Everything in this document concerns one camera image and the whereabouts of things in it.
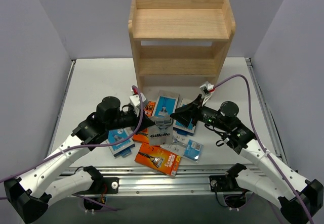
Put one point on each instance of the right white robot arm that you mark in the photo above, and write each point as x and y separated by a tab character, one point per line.
297	198

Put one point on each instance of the orange Gillette Fusion box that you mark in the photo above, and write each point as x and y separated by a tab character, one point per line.
158	159
141	136

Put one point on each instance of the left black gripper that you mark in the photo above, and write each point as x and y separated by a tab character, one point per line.
138	119

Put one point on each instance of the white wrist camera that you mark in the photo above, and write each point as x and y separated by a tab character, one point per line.
135	100
207	90

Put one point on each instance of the wooden shelf unit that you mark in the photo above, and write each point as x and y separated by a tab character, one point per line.
180	37

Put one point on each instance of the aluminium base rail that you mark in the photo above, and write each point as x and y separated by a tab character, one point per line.
93	79

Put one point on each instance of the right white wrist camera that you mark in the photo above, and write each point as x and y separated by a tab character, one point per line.
207	90

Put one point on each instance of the orange Gillette Styler box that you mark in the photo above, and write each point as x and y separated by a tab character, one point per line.
148	109

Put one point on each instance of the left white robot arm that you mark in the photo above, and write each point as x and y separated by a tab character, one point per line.
32	192

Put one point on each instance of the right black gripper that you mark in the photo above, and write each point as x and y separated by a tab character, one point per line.
196	111

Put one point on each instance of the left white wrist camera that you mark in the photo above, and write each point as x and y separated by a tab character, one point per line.
135	100

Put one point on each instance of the clear blister razor pack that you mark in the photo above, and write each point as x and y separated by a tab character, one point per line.
184	147

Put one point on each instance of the grey Gillette razor pack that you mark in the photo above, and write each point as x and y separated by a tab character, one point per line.
161	133

